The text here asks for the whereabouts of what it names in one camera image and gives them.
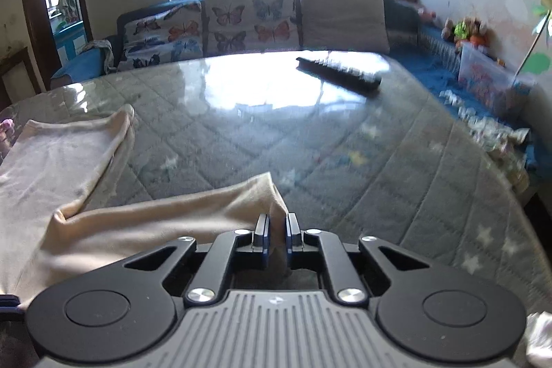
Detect blue armrest blanket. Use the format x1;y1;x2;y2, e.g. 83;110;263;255
51;47;114;88

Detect blue cabinet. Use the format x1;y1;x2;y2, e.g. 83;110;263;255
54;21;89;63

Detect plain beige pillow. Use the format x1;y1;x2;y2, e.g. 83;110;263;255
299;0;391;54

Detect clear plastic toy box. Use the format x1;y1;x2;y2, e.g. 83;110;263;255
457;44;534;119

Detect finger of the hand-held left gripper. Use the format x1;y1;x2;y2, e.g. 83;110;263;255
0;295;22;315

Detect cream cloth garment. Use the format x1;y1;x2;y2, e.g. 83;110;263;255
0;104;290;296

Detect grey crumpled cloth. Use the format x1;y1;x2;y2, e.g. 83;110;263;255
84;40;115;72

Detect white cloth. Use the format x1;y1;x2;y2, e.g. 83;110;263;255
524;312;552;368

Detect butterfly print pillow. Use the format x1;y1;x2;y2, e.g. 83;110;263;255
204;0;296;57
123;1;203;71

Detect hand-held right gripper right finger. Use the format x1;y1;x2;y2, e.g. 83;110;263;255
285;213;432;304

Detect green flower wall sticker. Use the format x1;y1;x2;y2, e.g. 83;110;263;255
516;0;552;76

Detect black remote control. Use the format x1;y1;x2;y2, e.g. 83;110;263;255
296;57;383;95

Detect dark blue sofa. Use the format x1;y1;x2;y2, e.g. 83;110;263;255
49;0;540;196

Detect pile of small toys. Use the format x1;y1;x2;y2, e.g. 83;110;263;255
440;90;532;196

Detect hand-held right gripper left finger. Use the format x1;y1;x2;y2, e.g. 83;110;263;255
123;213;272;306

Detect plush toys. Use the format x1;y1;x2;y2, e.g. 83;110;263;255
442;18;491;48

